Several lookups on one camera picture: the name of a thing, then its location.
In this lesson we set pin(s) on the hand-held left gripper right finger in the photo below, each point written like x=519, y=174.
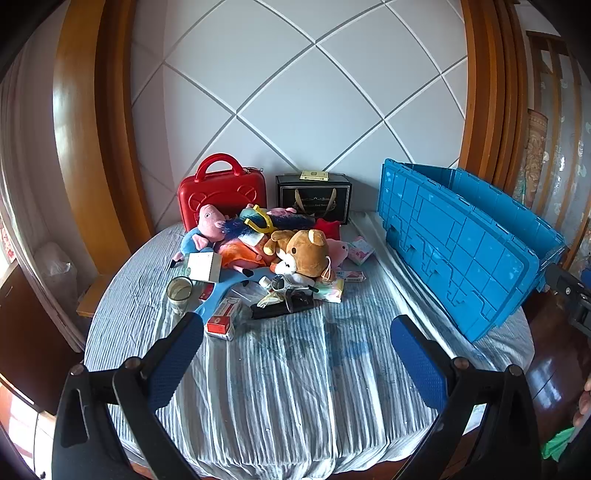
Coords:
x=418, y=360

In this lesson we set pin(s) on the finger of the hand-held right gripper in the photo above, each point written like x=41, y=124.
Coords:
x=561, y=279

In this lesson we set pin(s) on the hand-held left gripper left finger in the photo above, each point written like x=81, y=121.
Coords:
x=178, y=355

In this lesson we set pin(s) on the blue plastic storage crate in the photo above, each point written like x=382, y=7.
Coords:
x=461, y=240

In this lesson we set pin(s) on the black plastic-wrapped roll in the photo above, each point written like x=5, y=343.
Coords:
x=277, y=312

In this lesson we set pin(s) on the pink and mint tissue packet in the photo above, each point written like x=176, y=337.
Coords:
x=360, y=249

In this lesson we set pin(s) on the large pink plush toy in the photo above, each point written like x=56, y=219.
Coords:
x=339, y=251

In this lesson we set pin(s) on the brown bear plush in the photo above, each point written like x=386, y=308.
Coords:
x=304, y=249

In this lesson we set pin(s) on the person's right hand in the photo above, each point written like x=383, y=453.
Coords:
x=584, y=406

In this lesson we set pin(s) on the red and white box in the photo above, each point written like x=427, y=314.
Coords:
x=221, y=321

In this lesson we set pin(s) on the glass cup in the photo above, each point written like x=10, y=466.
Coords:
x=180, y=295

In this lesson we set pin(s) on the blue plastic shoehorn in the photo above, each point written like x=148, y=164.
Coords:
x=217, y=295

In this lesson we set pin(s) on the white cardboard box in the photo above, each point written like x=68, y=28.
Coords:
x=203, y=266

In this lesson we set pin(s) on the small flat pink box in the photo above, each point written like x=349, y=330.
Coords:
x=353, y=276

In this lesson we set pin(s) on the floral tissue packet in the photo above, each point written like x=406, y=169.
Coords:
x=330, y=290

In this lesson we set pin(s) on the small white bottle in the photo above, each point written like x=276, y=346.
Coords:
x=265, y=280

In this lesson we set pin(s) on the orange plush toy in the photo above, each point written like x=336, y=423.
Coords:
x=240, y=251

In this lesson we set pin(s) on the pig plush with blue body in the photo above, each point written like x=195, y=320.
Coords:
x=210, y=221

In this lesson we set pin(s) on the dark wooden nightstand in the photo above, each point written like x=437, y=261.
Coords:
x=37, y=332

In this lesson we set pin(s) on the yellow plastic toy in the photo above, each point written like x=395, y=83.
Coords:
x=256, y=227

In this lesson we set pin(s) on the green cloth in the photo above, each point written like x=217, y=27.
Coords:
x=558, y=444

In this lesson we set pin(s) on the red hard-shell suitcase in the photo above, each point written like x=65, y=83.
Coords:
x=221, y=194

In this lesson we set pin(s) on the blue furry plush toy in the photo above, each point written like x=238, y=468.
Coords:
x=286, y=222

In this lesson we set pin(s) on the black gift bag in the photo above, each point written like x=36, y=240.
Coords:
x=318, y=191

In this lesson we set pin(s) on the flat yellow-green box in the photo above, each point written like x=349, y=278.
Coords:
x=314, y=175

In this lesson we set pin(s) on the white sheer curtain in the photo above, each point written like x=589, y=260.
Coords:
x=23, y=161

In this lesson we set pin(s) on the wooden padded headboard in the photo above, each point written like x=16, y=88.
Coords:
x=300, y=92

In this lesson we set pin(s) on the patterned wall hanging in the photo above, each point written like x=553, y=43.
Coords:
x=537, y=157

